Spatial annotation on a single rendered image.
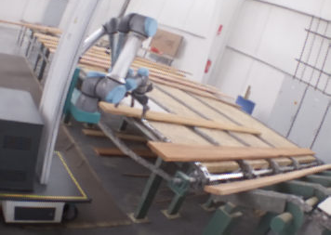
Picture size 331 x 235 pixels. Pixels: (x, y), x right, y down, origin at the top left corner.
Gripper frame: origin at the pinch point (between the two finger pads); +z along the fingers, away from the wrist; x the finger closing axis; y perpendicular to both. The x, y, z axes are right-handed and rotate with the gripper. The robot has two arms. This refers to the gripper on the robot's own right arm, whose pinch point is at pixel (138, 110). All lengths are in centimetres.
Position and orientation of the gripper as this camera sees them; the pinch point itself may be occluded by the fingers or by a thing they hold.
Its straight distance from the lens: 206.2
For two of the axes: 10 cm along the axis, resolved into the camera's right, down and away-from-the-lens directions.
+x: 6.2, 5.5, -5.6
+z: -1.5, 7.9, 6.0
